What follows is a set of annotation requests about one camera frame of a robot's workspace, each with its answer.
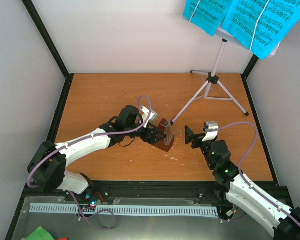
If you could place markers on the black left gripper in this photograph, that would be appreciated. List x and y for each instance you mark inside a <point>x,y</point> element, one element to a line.
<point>152,139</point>

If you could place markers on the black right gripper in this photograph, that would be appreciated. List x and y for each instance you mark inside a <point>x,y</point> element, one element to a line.
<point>189,138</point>

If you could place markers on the brown wooden metronome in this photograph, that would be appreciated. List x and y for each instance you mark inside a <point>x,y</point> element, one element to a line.
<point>160,145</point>

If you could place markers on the clear acrylic metronome cover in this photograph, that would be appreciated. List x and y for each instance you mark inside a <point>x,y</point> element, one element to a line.
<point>168,130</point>

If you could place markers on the white tripod music stand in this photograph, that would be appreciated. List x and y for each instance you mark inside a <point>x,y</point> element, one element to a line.
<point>212,78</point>

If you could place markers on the blue sheet music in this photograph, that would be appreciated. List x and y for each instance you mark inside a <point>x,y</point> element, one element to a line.
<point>207,14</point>
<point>260,25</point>

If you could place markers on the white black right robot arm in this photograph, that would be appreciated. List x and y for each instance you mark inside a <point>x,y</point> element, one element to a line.
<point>278,219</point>

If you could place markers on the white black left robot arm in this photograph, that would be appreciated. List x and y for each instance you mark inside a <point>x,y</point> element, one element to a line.
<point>47,169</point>

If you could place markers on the red paper piece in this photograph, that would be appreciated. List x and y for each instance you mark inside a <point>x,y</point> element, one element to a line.
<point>63,238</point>

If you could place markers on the green paper sheet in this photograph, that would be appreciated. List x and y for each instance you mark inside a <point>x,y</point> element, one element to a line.
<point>39,234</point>

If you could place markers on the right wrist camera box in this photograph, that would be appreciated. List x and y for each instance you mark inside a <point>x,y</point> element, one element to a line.
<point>211,129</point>

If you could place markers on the black front mounting rail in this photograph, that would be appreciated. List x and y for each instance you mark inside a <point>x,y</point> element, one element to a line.
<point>197,191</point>

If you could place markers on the light blue slotted cable duct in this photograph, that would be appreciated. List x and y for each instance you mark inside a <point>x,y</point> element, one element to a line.
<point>127,210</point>

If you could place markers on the black aluminium frame post right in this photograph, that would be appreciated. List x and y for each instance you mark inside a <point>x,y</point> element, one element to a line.
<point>250,66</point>

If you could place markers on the black aluminium frame post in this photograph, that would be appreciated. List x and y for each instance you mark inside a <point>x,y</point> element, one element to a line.
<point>250,66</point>
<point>33,13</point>

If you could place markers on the black aluminium frame post left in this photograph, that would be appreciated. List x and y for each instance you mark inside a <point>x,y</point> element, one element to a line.
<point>33,13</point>

